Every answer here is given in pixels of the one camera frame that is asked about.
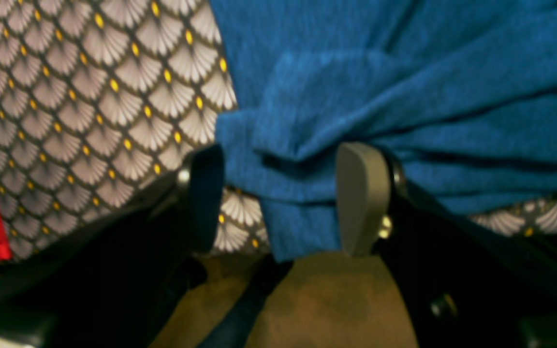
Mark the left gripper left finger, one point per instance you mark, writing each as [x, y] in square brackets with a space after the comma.
[200, 181]

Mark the fan-patterned table cloth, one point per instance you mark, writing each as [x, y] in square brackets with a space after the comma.
[100, 97]

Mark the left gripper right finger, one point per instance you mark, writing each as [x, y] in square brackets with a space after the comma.
[367, 181]

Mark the blue T-shirt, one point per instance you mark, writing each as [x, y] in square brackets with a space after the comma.
[463, 92]

